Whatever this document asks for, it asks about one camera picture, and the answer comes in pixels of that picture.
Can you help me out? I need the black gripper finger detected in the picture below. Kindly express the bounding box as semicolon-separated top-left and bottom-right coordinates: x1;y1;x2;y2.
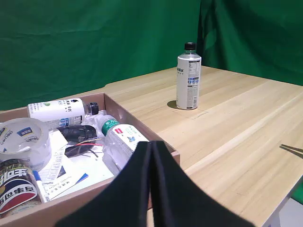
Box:
55;141;152;227
151;140;255;227

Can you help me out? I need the white bottle black cap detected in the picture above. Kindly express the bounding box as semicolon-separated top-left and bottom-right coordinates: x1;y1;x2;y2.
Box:
176;42;202;110
27;98;99;130

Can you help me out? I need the clear water bottle green label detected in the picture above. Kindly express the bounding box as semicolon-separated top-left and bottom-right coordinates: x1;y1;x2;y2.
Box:
94;114;150;177

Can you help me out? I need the brown cardboard box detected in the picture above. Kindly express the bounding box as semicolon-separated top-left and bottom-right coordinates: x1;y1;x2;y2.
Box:
0;92;181;227

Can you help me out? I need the white paper sheet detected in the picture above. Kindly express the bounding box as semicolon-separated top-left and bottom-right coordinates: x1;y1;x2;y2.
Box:
48;110;120;190

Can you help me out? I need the small black wrapped bundle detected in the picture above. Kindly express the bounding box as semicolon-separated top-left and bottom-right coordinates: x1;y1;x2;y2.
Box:
64;144;94;158

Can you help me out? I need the large black wrapped bundle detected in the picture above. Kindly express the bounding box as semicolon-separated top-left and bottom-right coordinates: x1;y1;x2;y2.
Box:
56;124;98;143

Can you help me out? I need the printed paper receipt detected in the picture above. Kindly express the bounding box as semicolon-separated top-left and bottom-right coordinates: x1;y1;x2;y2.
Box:
38;151;66;188

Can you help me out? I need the blue white marker pen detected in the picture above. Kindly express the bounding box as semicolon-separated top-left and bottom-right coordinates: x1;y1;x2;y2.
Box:
32;170;48;203

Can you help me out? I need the clear adhesive tape roll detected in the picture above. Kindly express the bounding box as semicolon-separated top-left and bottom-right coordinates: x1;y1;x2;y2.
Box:
0;117;52;171

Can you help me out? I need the wide green backdrop cloth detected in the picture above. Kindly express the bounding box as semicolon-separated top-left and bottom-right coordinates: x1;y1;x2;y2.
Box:
0;0;202;112

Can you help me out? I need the black wire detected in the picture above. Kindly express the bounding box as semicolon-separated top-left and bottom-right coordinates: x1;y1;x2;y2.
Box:
84;147;102;159

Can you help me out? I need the red wire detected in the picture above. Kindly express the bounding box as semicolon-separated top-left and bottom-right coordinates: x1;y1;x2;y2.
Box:
75;140;105;147

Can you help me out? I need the white table frame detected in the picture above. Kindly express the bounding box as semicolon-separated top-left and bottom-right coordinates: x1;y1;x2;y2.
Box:
265;175;303;227

